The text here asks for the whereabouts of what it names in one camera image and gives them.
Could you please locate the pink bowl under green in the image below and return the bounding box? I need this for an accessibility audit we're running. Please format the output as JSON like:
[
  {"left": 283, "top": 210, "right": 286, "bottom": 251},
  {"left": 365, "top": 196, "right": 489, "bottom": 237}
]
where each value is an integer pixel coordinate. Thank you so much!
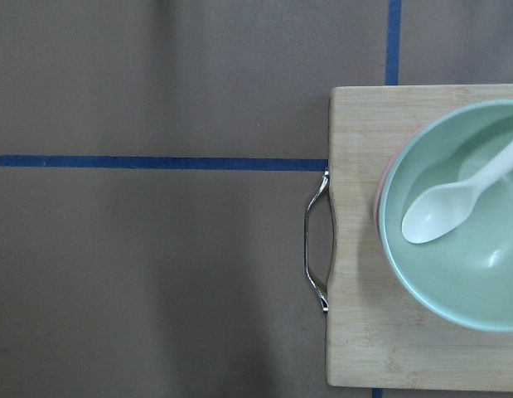
[{"left": 372, "top": 136, "right": 414, "bottom": 235}]

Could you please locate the wooden cutting board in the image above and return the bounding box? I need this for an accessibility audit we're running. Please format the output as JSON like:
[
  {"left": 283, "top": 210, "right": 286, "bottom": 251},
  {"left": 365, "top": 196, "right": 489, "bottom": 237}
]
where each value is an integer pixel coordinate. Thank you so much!
[{"left": 326, "top": 84, "right": 513, "bottom": 392}]

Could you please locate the white plastic spoon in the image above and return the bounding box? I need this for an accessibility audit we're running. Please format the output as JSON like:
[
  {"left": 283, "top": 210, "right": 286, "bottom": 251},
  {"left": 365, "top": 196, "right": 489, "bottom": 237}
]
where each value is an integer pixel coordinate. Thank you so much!
[{"left": 401, "top": 140, "right": 513, "bottom": 244}]

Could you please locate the metal board handle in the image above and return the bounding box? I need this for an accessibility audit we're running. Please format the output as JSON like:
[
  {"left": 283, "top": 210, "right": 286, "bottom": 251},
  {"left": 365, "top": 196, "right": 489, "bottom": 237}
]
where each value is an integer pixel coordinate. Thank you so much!
[{"left": 302, "top": 167, "right": 333, "bottom": 314}]

